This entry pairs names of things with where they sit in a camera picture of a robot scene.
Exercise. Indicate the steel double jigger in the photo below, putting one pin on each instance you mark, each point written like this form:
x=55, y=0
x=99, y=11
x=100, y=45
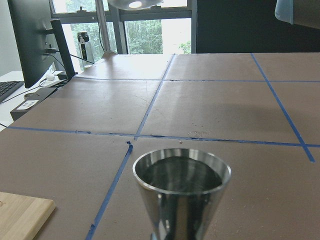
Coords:
x=181, y=189

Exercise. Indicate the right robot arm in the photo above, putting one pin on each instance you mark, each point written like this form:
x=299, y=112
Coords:
x=299, y=12

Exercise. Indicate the black flat box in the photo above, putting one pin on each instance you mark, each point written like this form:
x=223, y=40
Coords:
x=30, y=102

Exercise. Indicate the black computer monitor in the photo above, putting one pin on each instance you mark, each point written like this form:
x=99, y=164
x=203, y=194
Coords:
x=40, y=39

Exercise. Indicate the black keyboard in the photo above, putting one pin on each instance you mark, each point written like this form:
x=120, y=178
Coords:
x=9, y=87

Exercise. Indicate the bamboo cutting board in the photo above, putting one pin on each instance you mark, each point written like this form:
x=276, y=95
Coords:
x=21, y=217

